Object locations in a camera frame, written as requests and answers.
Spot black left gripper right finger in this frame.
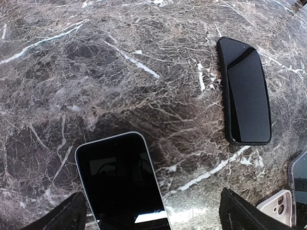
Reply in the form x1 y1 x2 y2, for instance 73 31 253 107
219 188 292 230

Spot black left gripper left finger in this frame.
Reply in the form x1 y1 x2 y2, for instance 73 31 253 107
23 192 87 230

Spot pink phone case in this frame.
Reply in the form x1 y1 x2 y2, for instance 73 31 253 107
256 189 293 227

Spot silver smartphone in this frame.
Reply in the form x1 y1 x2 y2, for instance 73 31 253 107
75 131 171 230

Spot clear phone case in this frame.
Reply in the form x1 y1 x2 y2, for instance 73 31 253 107
287 149 307 227

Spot black smartphone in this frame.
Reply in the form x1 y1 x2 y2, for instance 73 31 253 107
220 38 271 143

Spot black phone case with ring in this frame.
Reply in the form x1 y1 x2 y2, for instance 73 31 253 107
216 36 272 146

